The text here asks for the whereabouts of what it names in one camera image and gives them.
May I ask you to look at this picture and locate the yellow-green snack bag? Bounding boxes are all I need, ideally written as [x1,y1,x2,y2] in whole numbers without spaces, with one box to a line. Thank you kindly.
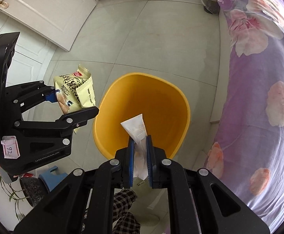
[53,65,96,114]

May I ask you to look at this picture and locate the white tube package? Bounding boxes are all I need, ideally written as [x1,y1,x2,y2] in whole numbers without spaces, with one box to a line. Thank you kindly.
[121,114,148,180]

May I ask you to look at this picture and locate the yellow trash bin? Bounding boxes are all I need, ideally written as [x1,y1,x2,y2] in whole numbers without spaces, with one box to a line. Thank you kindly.
[92,72,191,160]

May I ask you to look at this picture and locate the blue plastic stool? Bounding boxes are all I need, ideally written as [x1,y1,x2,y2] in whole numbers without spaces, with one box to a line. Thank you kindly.
[39,165,68,192]

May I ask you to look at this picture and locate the plaid pajama leg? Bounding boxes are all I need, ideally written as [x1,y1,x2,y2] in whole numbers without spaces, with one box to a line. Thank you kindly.
[83,188,142,234]

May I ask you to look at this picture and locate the dark floor plant pot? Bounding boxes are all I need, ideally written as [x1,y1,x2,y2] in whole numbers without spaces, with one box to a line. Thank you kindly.
[20,177,49,208]

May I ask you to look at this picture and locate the purple floral bed sheet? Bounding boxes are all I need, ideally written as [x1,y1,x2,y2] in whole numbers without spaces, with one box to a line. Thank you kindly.
[205,0,284,233]

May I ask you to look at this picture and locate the white door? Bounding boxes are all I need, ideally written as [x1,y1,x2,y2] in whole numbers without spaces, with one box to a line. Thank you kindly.
[0,0,98,51]

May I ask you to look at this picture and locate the dark waste basket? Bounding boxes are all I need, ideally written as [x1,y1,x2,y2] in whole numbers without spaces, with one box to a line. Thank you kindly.
[201,0,220,15]

